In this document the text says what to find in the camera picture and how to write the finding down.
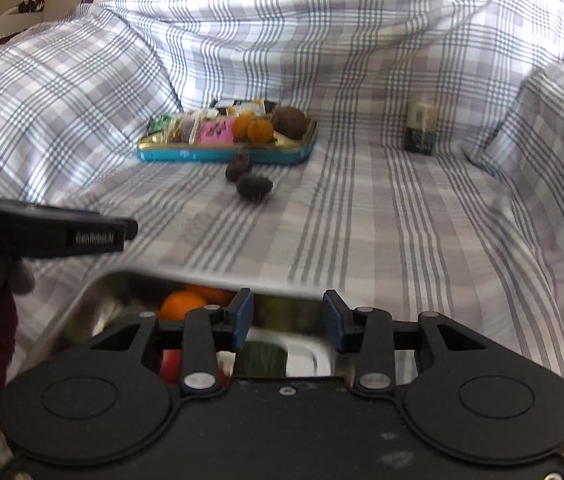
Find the cream and green can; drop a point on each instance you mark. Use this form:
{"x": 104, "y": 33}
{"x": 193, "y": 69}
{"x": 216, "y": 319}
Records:
{"x": 420, "y": 127}

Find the green foil candy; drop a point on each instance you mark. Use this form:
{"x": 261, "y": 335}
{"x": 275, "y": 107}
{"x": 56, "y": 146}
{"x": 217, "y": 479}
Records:
{"x": 160, "y": 124}

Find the clear wrapped pastry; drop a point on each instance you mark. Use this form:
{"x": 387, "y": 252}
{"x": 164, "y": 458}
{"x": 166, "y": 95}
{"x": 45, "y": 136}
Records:
{"x": 184, "y": 129}

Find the grey plaid bed sheet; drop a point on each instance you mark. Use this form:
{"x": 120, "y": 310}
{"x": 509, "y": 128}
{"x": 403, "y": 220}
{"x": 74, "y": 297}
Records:
{"x": 362, "y": 210}

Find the red tomato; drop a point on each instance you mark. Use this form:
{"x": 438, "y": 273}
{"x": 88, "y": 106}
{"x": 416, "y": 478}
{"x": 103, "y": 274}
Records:
{"x": 171, "y": 366}

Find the person's left hand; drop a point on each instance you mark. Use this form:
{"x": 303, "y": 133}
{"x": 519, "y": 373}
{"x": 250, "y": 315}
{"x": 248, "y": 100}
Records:
{"x": 23, "y": 277}

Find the plaid pillow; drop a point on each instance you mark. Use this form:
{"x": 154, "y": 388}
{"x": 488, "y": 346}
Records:
{"x": 61, "y": 100}
{"x": 552, "y": 150}

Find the yellow and white snack packet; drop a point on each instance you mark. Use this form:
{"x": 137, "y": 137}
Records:
{"x": 249, "y": 107}

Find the dark purple fruit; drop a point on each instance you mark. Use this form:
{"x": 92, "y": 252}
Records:
{"x": 239, "y": 166}
{"x": 254, "y": 187}

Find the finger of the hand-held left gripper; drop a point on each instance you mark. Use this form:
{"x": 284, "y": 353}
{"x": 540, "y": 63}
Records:
{"x": 86, "y": 220}

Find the white box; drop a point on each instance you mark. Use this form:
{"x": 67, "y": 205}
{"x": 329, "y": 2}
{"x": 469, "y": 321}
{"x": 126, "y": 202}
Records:
{"x": 11, "y": 27}

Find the brown round fruit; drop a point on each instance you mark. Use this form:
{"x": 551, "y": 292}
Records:
{"x": 289, "y": 122}

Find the metal tray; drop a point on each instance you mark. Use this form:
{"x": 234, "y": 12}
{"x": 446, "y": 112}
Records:
{"x": 111, "y": 300}

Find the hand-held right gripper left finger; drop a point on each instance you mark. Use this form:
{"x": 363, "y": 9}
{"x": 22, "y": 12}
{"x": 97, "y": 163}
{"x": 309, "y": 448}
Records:
{"x": 242, "y": 320}

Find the pink snack packet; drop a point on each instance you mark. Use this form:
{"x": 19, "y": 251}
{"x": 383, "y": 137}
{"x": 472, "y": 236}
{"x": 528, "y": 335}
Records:
{"x": 215, "y": 131}

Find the orange mandarin with stem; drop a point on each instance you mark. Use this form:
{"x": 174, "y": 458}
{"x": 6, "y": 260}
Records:
{"x": 181, "y": 306}

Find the dark green cube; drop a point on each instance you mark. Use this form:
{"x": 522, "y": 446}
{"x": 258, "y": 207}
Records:
{"x": 264, "y": 357}

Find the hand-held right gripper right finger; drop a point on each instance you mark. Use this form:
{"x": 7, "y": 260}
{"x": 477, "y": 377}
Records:
{"x": 334, "y": 325}

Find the teal and gold tin tray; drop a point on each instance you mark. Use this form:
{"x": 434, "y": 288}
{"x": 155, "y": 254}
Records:
{"x": 201, "y": 155}

